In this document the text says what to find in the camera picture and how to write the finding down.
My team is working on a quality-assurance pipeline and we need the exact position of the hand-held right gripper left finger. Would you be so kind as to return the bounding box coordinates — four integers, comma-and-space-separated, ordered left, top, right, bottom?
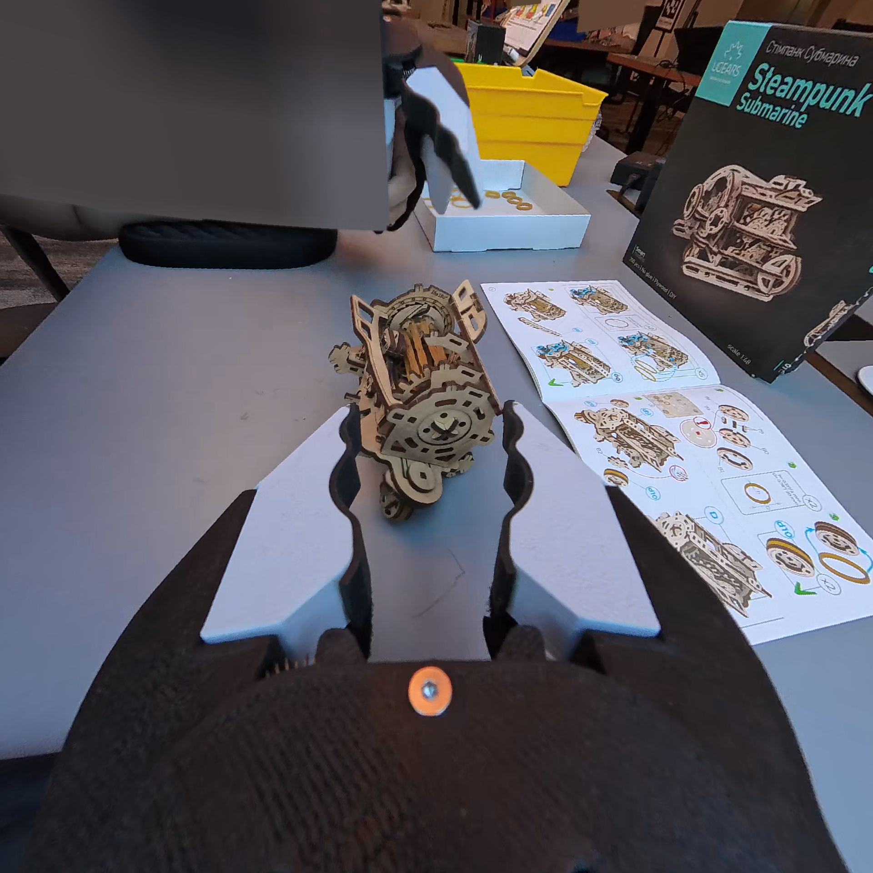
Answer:
200, 404, 374, 664

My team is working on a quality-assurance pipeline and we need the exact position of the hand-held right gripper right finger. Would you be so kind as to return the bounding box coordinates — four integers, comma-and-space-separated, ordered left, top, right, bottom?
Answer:
483, 401, 661, 662

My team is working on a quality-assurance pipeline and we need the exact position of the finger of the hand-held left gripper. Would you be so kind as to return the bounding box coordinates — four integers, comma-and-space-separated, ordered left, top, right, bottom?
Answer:
402, 109, 457, 216
401, 63, 484, 209

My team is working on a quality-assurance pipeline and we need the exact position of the wooden gear model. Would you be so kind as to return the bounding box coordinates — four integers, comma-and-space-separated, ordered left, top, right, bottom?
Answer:
329, 280, 503, 525

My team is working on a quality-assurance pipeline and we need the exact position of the black teal model kit box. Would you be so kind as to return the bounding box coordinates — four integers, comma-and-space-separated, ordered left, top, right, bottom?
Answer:
622, 20, 873, 384

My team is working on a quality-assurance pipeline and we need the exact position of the small black box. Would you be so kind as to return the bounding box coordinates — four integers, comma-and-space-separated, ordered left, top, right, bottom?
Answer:
466, 20, 507, 66

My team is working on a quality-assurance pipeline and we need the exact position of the white shallow cardboard tray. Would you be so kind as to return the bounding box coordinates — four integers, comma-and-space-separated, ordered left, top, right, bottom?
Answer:
412, 159, 592, 253

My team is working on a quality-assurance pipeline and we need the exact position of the yellow plastic bin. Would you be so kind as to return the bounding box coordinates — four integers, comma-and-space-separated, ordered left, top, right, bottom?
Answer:
453, 61, 609, 187

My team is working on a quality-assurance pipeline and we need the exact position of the colourful printed board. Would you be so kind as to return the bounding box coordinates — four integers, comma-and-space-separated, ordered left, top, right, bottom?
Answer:
503, 0, 572, 68

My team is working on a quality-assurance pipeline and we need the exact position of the illustrated instruction booklet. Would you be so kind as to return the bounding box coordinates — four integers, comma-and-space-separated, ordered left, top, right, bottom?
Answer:
481, 278, 873, 647

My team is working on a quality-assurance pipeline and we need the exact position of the black flat device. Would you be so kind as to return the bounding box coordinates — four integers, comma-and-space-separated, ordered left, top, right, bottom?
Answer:
609, 151, 667, 201

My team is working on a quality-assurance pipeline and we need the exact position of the brown wooden desk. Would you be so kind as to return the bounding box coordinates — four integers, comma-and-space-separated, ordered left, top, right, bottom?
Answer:
606, 53, 703, 155

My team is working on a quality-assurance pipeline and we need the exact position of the black quilted wrist rest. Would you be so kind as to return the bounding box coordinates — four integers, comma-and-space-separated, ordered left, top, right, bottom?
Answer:
119, 221, 338, 271

